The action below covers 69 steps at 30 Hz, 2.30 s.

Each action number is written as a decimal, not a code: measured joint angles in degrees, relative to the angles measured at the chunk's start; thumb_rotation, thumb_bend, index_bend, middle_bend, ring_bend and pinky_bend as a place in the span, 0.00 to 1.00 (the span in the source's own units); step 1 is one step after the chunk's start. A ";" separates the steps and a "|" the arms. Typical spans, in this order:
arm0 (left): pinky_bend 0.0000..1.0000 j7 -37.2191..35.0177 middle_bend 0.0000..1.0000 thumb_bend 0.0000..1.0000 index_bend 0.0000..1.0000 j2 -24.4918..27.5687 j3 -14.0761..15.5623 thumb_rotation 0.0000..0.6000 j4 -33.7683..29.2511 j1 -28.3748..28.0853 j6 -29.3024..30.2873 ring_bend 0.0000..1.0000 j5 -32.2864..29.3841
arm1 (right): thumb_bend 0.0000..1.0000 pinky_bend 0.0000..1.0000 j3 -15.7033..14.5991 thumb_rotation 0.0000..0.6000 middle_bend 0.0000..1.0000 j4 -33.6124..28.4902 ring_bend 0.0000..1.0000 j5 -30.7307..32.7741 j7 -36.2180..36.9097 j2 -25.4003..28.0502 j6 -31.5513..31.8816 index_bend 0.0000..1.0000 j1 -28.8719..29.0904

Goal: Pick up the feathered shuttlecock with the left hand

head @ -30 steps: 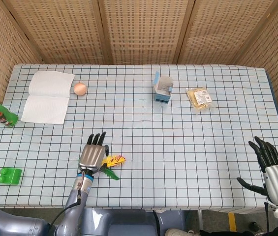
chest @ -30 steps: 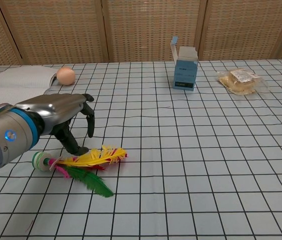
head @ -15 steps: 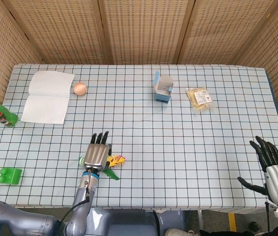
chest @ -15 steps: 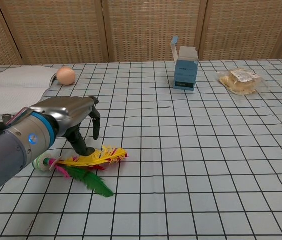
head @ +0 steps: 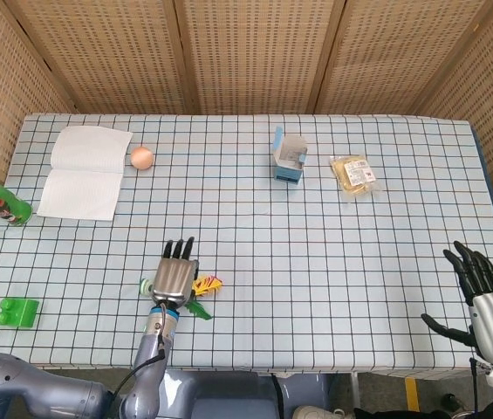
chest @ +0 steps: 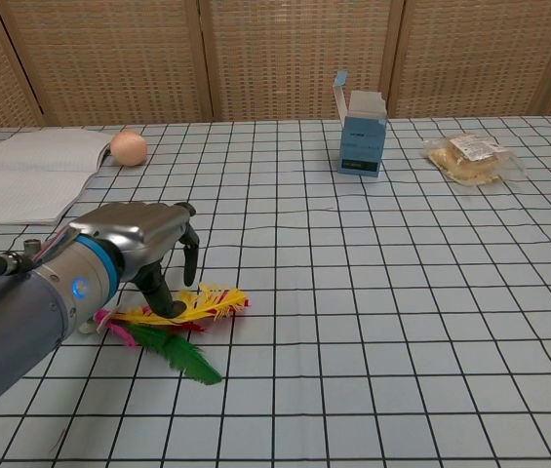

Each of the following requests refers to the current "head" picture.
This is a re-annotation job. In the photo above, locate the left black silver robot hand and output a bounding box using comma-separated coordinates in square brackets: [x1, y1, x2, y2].
[148, 237, 201, 306]

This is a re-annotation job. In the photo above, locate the colourful feather shuttlecock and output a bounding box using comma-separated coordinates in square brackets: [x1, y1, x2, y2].
[139, 272, 224, 321]

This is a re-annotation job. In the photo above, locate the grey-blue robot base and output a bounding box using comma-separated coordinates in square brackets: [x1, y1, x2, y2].
[158, 369, 330, 419]

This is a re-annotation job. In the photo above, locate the blue checked tablecloth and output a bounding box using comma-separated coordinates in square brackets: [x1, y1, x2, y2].
[0, 113, 493, 381]

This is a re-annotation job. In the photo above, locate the brown egg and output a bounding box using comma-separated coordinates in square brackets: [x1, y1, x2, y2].
[130, 146, 156, 170]

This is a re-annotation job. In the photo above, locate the open white notebook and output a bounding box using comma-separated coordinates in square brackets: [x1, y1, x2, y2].
[36, 125, 134, 222]

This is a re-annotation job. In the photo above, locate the metal table leg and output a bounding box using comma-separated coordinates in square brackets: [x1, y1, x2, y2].
[349, 372, 362, 409]

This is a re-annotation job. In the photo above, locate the open blue carton box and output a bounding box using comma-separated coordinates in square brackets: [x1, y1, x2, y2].
[270, 126, 309, 185]

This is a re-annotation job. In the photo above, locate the green toy block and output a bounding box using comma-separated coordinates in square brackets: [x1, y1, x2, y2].
[0, 297, 42, 328]

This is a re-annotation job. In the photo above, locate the packaged yellow snack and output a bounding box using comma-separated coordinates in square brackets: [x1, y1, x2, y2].
[329, 155, 381, 202]

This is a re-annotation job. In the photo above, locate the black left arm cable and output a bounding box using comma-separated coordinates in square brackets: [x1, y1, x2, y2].
[113, 303, 173, 401]

